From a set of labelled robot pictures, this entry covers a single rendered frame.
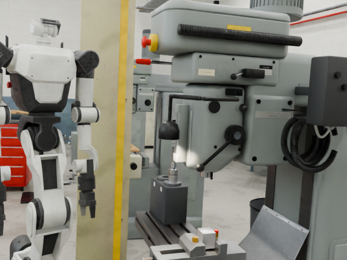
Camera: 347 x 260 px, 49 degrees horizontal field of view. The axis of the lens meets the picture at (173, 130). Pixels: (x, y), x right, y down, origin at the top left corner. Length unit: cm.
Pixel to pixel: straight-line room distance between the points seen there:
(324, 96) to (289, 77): 27
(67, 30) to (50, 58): 859
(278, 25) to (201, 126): 44
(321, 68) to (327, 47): 624
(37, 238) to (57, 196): 20
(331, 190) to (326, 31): 614
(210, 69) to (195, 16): 18
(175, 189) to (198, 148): 58
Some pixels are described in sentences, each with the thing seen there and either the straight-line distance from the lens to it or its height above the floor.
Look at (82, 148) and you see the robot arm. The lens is 196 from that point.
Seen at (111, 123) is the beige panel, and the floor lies 131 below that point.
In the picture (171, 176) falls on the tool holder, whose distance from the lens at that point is 189.
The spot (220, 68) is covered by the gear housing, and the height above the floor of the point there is 168.
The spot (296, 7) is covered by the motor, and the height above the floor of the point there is 192.
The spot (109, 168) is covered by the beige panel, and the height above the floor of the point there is 93.
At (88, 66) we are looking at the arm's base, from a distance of 193.
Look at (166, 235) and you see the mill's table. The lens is 179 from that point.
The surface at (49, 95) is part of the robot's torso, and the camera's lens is 181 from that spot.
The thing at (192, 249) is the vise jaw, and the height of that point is 104.
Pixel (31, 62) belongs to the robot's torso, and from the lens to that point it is 177.
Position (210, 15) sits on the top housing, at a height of 185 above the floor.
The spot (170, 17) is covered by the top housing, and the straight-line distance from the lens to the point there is 126.
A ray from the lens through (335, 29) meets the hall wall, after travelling 738.
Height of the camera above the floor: 161
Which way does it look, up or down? 6 degrees down
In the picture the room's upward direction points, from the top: 3 degrees clockwise
